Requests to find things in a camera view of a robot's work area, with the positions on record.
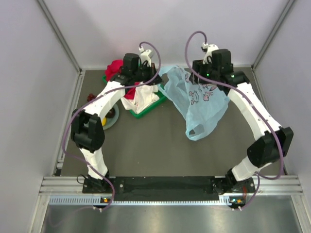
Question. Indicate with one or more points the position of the green plastic tray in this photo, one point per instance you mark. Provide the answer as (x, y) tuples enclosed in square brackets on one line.
[(162, 98)]

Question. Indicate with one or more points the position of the dark red grape bunch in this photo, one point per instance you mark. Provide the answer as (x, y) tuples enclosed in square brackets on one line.
[(91, 97)]

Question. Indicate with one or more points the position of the white cloth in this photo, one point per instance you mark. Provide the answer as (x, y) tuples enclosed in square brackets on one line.
[(144, 97)]

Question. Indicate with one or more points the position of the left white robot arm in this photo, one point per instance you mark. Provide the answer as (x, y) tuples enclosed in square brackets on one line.
[(86, 127)]

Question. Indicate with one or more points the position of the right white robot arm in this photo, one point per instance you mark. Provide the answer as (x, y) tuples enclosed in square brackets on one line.
[(272, 141)]

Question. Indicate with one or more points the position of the dark purple round fruit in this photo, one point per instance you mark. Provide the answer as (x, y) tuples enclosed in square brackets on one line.
[(111, 113)]

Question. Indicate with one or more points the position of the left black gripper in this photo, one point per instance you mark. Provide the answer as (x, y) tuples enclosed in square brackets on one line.
[(151, 69)]

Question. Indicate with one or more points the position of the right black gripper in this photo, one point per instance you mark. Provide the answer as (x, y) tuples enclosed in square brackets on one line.
[(199, 66)]

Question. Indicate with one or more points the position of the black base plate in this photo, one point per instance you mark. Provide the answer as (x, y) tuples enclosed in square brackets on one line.
[(190, 188)]

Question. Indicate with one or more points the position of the light blue plastic bag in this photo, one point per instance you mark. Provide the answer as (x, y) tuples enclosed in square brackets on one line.
[(201, 105)]

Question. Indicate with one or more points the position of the grey-green plate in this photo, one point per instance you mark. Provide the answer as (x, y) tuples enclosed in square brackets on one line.
[(112, 121)]

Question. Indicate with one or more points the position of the aluminium frame rail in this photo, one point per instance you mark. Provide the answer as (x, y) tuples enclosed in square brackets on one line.
[(75, 191)]

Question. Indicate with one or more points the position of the red cloth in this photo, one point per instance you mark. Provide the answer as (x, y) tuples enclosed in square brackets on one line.
[(114, 68)]

